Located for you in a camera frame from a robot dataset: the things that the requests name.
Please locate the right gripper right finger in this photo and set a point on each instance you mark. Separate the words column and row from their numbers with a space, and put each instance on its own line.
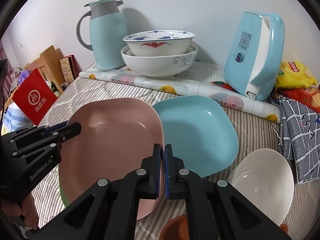
column 215, row 210

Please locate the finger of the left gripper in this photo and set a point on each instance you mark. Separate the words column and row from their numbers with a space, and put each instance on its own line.
column 32, row 133
column 21, row 147

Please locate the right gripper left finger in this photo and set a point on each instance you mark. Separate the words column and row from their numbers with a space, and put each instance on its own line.
column 108, row 209

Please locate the green square plate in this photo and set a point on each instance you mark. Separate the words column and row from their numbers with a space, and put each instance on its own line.
column 65, row 200

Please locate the pink square plate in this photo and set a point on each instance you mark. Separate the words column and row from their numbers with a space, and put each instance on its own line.
column 116, row 135

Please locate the blue square plate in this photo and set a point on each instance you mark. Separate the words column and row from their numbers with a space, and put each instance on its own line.
column 200, row 133

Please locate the person's left hand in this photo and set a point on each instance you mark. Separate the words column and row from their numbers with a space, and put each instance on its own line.
column 26, row 209

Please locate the person's right hand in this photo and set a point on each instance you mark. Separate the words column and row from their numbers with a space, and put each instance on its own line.
column 284, row 227

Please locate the blue striped pillow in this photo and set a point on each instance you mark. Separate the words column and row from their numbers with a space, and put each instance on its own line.
column 15, row 120

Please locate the red paper bag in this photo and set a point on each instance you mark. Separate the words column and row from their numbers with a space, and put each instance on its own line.
column 34, row 97

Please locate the brown wooden bowl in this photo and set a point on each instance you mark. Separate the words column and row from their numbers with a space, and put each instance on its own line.
column 176, row 229

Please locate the plain white bowl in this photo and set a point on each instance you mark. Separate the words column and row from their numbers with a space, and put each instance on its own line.
column 265, row 178

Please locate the wooden chair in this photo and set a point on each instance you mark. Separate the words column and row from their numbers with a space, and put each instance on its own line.
column 48, row 64

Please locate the patterned book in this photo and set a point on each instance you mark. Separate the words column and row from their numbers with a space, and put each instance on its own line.
column 69, row 68

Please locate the grey checked cloth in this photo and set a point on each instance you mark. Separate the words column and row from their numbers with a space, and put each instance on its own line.
column 299, row 138

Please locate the rolled fruit print sheet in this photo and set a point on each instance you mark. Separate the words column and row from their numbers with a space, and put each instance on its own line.
column 185, row 87

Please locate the blue thermos jug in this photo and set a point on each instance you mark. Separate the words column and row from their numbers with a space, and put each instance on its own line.
column 107, row 29

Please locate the large white bowl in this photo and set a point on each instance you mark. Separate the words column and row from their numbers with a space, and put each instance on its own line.
column 159, row 66

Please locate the blue patterned white bowl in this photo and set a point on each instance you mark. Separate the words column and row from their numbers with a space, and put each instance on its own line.
column 159, row 42

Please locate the red snack bag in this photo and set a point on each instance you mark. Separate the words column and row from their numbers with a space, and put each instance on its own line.
column 308, row 96

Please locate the blue tissue box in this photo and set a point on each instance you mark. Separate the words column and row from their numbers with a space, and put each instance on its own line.
column 255, row 56

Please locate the yellow chip bag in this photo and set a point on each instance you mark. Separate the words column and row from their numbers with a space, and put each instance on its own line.
column 294, row 75

